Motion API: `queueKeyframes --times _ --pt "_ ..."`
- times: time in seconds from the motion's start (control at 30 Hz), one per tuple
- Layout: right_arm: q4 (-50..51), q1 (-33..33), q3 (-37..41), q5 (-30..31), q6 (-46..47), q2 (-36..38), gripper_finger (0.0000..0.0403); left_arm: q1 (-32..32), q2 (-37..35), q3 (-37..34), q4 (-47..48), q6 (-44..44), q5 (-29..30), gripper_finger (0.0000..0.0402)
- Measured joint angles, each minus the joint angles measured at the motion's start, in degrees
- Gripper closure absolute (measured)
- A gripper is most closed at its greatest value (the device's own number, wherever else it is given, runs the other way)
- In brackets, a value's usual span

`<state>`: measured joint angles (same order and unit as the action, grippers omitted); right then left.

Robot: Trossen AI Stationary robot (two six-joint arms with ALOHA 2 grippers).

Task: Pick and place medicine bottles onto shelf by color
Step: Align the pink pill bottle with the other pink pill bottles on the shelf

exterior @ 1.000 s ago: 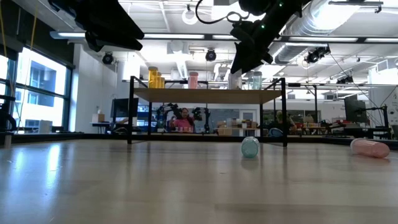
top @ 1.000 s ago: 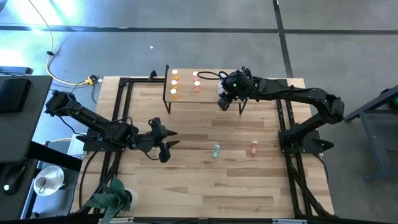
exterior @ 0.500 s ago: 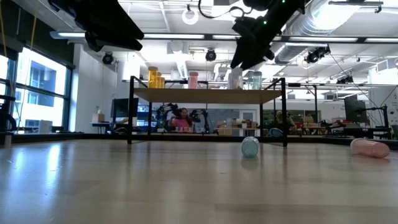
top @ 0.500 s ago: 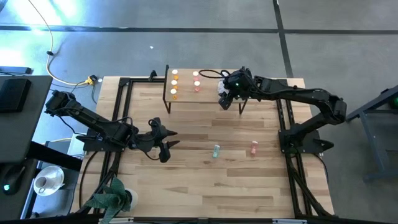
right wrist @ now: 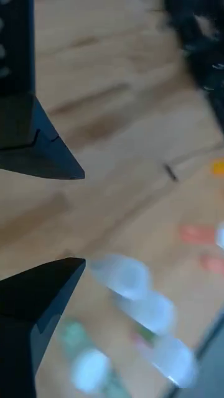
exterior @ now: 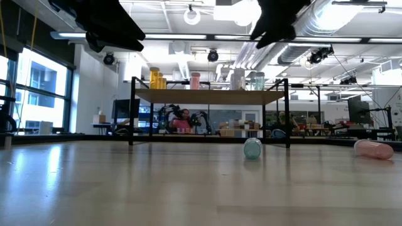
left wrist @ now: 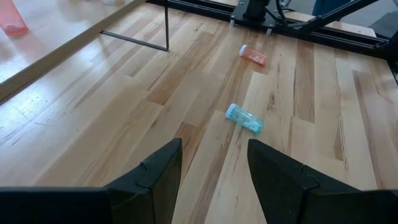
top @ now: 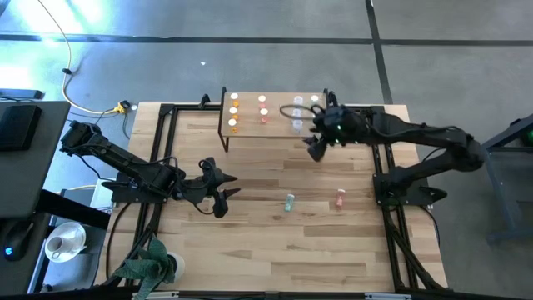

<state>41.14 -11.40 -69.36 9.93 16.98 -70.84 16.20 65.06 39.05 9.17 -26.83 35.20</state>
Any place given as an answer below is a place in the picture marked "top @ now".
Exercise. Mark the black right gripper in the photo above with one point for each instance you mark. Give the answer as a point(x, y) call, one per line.
point(337, 123)

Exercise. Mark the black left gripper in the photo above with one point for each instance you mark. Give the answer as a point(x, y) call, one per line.
point(200, 189)

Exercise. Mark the green medicine bottle white cap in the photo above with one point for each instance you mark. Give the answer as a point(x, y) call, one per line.
point(289, 203)
point(315, 98)

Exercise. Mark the amber medicine bottle white cap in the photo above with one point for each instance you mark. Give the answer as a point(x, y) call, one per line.
point(232, 125)
point(234, 99)
point(233, 113)

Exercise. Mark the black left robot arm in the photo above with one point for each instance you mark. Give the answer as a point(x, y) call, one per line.
point(125, 159)

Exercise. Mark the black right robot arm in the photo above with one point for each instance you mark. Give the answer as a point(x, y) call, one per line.
point(416, 131)

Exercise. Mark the wooden shelf black metal legs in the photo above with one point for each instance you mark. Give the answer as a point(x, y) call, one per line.
point(275, 129)

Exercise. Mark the black table clamp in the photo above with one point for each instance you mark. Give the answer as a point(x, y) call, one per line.
point(204, 100)
point(332, 96)

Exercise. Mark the white plant pot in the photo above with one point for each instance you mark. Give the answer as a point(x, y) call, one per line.
point(179, 266)

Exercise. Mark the green leafy plant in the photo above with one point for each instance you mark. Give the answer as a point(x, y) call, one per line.
point(145, 266)

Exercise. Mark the white box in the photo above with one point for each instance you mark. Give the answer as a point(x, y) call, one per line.
point(96, 198)

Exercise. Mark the grey metal stand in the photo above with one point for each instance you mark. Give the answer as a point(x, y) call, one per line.
point(504, 135)

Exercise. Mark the white cup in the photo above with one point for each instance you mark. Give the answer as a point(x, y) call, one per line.
point(55, 246)

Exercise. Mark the dark grey desk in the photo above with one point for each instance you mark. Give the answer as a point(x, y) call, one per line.
point(37, 166)

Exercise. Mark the black rectangular pad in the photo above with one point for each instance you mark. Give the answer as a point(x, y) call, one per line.
point(18, 127)

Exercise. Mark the black flat bar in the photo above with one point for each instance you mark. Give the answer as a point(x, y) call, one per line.
point(21, 93)

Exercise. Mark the black aluminium table frame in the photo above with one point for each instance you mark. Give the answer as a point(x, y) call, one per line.
point(187, 108)

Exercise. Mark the silver frame bracket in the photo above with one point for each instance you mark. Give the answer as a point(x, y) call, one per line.
point(156, 295)
point(387, 296)

